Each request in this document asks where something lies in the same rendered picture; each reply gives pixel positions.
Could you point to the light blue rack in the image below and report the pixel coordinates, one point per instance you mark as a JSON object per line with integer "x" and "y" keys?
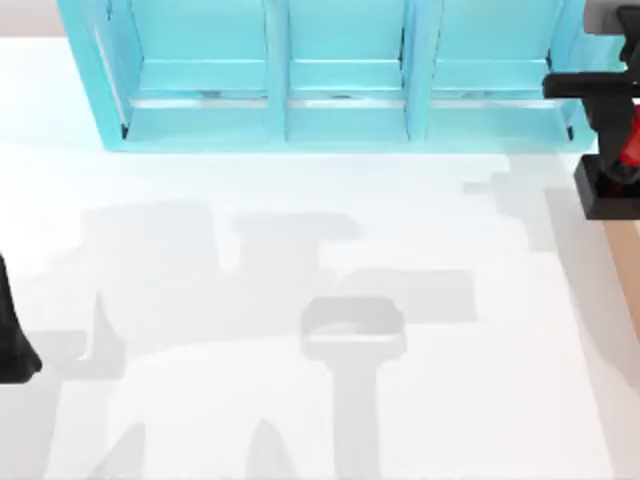
{"x": 345, "y": 65}

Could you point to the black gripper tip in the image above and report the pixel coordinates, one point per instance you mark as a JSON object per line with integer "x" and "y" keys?
{"x": 11, "y": 345}

